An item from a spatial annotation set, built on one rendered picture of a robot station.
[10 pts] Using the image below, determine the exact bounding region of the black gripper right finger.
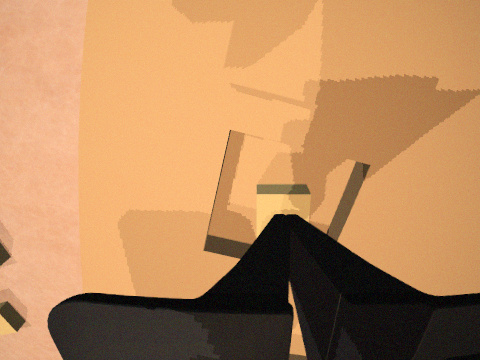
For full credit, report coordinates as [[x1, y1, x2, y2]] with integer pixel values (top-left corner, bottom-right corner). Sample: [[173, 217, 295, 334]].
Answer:
[[285, 213, 480, 360]]

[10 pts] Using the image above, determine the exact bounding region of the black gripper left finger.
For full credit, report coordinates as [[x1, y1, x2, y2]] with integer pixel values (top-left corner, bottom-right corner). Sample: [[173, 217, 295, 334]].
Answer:
[[47, 213, 295, 360]]

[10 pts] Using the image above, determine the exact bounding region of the yellow cube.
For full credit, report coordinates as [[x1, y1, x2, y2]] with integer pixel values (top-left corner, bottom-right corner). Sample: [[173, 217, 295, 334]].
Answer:
[[256, 184, 312, 237], [0, 301, 25, 335], [0, 243, 11, 265]]

